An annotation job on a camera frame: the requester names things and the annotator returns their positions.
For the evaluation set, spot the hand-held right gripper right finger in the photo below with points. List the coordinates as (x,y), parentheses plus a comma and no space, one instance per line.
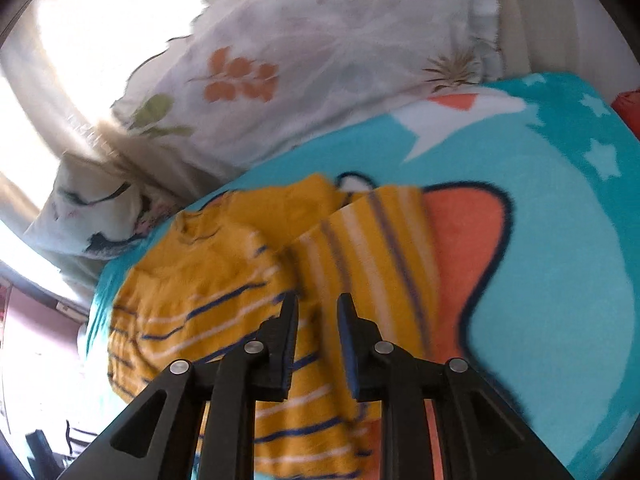
(350,347)

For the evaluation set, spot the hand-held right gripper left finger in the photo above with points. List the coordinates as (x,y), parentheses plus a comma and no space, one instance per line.
(286,347)

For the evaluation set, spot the yellow striped sweater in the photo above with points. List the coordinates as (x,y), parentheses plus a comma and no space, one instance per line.
(230,280)

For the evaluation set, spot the teal printed blanket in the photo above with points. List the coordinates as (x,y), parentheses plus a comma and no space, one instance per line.
(540,240)

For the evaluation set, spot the cream bird print pillow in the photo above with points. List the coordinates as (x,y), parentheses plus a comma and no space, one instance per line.
(100,210)

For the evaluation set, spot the white floral pillow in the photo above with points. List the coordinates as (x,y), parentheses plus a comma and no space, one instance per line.
(320,60)

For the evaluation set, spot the red cloth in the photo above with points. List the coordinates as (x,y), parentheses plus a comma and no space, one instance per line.
(631,110)

